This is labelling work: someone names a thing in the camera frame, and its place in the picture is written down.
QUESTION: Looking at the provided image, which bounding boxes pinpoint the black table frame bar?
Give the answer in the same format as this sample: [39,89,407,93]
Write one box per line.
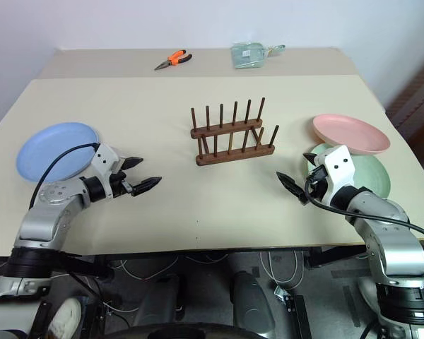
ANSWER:
[302,246,370,269]

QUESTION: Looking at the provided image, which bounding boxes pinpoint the orange handled pliers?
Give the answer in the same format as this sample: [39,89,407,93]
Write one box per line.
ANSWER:
[153,49,194,72]

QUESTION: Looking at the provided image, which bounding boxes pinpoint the white floor cable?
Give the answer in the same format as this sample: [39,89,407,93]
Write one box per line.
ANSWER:
[118,256,179,282]
[259,249,307,284]

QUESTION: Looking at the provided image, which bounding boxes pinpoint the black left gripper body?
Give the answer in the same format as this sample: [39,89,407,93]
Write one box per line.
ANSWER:
[107,159,134,198]

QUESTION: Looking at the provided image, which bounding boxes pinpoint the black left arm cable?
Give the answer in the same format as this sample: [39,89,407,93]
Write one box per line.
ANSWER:
[28,141,101,210]

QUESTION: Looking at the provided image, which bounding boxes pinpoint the dark rounded robot leg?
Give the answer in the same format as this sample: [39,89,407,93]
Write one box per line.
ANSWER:
[229,268,277,339]

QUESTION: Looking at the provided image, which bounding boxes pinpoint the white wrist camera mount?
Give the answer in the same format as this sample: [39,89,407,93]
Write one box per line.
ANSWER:
[319,145,355,206]
[90,142,129,178]

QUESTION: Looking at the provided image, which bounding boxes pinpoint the pink plate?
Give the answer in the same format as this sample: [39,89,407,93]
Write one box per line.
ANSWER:
[312,113,391,156]

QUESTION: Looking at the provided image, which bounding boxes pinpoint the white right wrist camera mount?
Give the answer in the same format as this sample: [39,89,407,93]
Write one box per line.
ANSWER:
[319,145,355,206]

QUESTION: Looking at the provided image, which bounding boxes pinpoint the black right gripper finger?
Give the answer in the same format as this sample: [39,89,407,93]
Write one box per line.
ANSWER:
[276,171,309,206]
[302,152,326,167]

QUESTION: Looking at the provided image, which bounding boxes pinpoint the green plate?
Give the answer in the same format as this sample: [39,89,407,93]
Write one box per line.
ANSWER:
[305,142,391,199]

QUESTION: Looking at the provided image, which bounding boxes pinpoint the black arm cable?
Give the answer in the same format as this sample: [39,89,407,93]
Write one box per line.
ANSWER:
[303,177,424,245]
[28,141,101,210]

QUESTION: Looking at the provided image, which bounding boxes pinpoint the wooden dish rack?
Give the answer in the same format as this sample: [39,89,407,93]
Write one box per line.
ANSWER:
[189,96,281,167]

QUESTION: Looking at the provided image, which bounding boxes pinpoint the blue plate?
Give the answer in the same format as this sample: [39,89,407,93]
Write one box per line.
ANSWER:
[15,121,100,184]

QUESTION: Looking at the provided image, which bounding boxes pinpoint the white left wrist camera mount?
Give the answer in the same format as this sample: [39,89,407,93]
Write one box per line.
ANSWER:
[90,142,129,178]

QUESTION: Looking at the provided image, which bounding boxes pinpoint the teal dustpan in plastic bag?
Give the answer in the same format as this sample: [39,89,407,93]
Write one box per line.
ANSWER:
[230,42,287,69]

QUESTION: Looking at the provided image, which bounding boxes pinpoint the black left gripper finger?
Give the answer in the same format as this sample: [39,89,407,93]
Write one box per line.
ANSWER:
[130,176,163,198]
[122,157,143,171]

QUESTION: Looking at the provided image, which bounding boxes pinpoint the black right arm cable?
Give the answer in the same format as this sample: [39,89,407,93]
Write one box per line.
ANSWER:
[303,177,424,245]

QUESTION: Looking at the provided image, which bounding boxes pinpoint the white rounded shoe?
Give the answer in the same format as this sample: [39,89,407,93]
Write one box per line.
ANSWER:
[47,297,83,339]

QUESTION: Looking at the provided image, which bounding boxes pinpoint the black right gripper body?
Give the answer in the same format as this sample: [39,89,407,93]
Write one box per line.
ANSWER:
[304,165,329,204]

